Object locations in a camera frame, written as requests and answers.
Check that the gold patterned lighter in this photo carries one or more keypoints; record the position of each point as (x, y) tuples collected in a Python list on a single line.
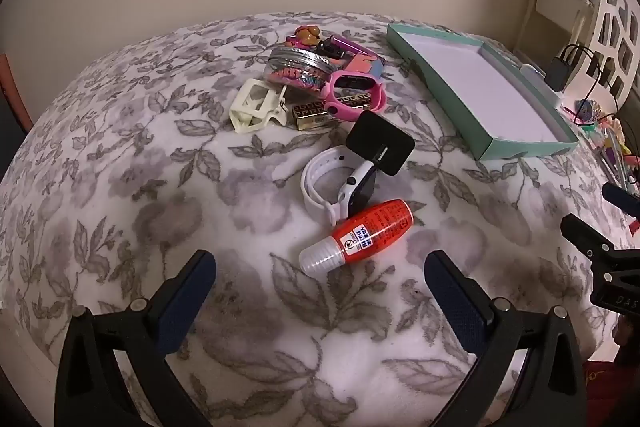
[(307, 114)]

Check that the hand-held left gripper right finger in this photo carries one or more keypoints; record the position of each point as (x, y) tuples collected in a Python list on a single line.
[(457, 302)]

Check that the orange and blue case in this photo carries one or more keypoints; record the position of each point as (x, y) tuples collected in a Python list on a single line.
[(367, 64)]

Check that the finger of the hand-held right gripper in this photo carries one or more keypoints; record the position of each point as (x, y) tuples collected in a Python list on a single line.
[(620, 196), (582, 234)]

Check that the white smartwatch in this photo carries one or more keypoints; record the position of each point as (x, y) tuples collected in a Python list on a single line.
[(357, 189)]

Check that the white power strip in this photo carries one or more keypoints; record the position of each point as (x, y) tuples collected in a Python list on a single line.
[(536, 72)]

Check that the grey floral blanket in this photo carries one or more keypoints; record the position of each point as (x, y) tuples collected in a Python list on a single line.
[(150, 157)]

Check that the red glue bottle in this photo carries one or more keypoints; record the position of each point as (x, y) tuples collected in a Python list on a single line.
[(375, 227)]

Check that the pink helmet toy figure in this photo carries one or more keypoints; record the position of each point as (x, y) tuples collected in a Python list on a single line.
[(305, 34)]

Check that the dark red cloth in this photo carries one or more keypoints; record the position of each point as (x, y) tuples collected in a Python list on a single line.
[(615, 387)]

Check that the cream lattice basket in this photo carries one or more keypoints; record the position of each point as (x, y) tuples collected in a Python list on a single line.
[(617, 7)]

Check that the purple plastic stick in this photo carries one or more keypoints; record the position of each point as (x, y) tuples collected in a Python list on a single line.
[(352, 44)]

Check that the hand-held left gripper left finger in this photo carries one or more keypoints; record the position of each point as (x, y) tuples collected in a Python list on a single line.
[(185, 302)]

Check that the black power adapter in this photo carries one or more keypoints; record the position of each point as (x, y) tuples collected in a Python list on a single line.
[(556, 74)]

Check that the colourful round tin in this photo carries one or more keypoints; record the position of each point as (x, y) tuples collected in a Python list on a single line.
[(585, 112)]

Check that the cream plastic holder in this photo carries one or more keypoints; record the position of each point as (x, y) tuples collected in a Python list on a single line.
[(240, 117)]

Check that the orange-brown bed frame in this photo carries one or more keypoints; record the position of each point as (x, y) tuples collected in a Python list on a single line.
[(15, 92)]

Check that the glass jar with metal lid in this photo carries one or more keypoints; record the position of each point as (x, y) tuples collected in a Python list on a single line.
[(300, 57)]

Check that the pink smartwatch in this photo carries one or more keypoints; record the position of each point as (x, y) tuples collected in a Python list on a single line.
[(377, 99)]

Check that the teal cardboard box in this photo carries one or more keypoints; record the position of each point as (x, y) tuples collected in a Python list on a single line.
[(475, 77)]

